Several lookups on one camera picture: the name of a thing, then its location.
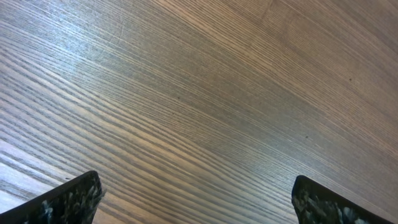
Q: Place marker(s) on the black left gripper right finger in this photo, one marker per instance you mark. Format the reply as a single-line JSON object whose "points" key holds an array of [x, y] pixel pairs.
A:
{"points": [[316, 204]]}

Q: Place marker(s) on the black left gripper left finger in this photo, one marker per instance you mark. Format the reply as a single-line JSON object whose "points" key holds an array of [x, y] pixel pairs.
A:
{"points": [[74, 202]]}

